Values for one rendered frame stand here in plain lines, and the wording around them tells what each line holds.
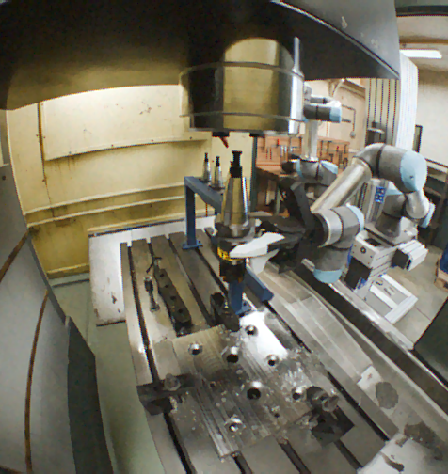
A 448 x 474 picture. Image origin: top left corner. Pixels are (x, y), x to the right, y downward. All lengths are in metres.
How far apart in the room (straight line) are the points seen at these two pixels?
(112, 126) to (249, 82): 1.09
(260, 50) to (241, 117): 0.07
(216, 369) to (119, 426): 0.50
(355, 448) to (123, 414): 0.71
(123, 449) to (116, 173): 1.26
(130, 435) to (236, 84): 0.91
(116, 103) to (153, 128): 0.25
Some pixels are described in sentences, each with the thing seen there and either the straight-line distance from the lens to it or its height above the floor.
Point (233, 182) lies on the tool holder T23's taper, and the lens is 0.30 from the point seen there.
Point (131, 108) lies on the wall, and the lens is 1.28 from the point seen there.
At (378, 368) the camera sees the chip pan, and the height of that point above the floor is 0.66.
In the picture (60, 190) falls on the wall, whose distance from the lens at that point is 1.36.
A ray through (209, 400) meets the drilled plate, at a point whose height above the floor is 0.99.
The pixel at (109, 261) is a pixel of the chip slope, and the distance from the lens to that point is 1.28.
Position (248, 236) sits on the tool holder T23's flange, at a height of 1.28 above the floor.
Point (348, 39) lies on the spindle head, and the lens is 0.28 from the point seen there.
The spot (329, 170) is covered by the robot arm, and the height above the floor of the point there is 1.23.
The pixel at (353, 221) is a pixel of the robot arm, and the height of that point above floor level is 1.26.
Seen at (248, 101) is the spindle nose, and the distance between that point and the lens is 0.23.
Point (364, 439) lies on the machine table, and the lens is 0.62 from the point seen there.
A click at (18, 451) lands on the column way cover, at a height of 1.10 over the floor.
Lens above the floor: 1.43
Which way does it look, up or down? 28 degrees down
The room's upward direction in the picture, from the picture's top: 2 degrees clockwise
